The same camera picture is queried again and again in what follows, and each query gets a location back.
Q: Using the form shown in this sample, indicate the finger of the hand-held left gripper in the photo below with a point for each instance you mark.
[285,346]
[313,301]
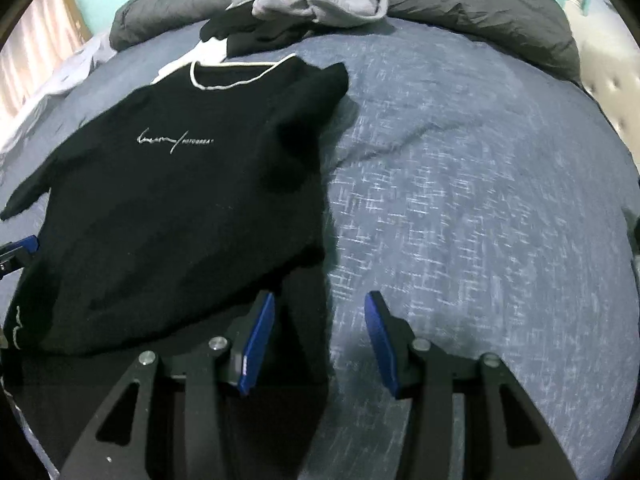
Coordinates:
[20,249]

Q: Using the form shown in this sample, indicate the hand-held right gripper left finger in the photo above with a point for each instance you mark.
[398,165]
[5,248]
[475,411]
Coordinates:
[257,340]

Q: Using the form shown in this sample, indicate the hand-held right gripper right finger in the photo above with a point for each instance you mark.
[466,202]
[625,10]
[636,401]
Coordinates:
[382,345]

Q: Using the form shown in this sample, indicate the black sweater with white trim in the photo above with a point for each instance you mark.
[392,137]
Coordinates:
[175,200]

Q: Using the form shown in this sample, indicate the blue patterned bedspread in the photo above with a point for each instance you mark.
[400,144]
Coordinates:
[450,185]

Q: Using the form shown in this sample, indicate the pale crumpled sheet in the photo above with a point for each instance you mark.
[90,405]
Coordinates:
[65,75]

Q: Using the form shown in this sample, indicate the pink curtain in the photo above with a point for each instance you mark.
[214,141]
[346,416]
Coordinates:
[40,35]

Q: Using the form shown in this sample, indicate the white garment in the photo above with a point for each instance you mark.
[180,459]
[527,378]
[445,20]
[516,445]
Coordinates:
[210,55]

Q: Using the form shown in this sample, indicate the black garment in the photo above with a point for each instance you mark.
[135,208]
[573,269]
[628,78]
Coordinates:
[250,35]

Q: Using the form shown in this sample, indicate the grey hoodie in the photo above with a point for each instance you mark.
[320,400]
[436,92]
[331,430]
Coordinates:
[320,0]

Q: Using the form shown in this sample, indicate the dark grey duvet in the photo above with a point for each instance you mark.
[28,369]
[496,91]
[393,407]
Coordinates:
[475,10]

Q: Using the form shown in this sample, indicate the cream tufted headboard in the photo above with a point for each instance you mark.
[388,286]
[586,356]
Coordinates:
[615,85]

